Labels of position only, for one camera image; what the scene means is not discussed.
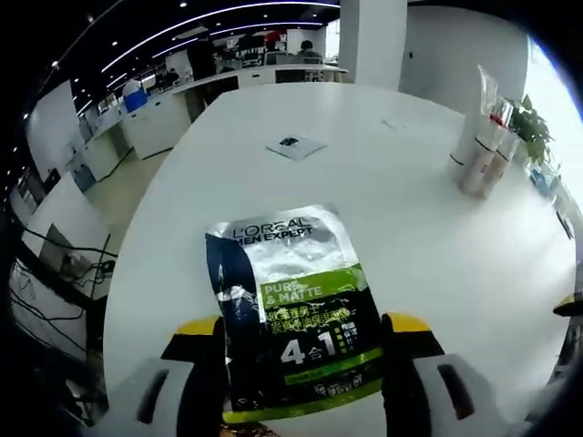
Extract black floor cable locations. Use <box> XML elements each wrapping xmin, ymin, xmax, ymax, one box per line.
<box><xmin>20</xmin><ymin>227</ymin><xmax>118</xmax><ymax>301</ymax></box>

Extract black white desk gadget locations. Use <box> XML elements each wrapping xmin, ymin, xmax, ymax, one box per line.
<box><xmin>557</xmin><ymin>207</ymin><xmax>576</xmax><ymax>241</ymax></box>

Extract white office desk row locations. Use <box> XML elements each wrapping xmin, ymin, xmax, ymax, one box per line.
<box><xmin>25</xmin><ymin>63</ymin><xmax>350</xmax><ymax>183</ymax></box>

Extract green silver skincare sachet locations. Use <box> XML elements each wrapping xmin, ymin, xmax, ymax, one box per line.
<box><xmin>203</xmin><ymin>203</ymin><xmax>387</xmax><ymax>425</ymax></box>

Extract clear-capped white tubes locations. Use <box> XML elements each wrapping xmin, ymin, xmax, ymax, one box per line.
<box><xmin>457</xmin><ymin>121</ymin><xmax>502</xmax><ymax>196</ymax></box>

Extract blue storage box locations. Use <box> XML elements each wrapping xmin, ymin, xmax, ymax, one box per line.
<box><xmin>122</xmin><ymin>80</ymin><xmax>148</xmax><ymax>112</ymax></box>

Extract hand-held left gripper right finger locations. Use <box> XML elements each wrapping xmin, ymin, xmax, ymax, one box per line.
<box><xmin>381</xmin><ymin>312</ymin><xmax>519</xmax><ymax>437</ymax></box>

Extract green potted plant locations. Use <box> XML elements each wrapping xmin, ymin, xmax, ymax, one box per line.
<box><xmin>508</xmin><ymin>94</ymin><xmax>556</xmax><ymax>166</ymax></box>

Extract tall white skincare tube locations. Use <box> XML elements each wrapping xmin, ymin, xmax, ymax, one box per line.
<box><xmin>449</xmin><ymin>63</ymin><xmax>492</xmax><ymax>166</ymax></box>

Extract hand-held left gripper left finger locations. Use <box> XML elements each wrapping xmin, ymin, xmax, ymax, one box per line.
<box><xmin>107</xmin><ymin>315</ymin><xmax>229</xmax><ymax>437</ymax></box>

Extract blue white packet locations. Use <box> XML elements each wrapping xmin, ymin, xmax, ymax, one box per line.
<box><xmin>529</xmin><ymin>167</ymin><xmax>560</xmax><ymax>195</ymax></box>

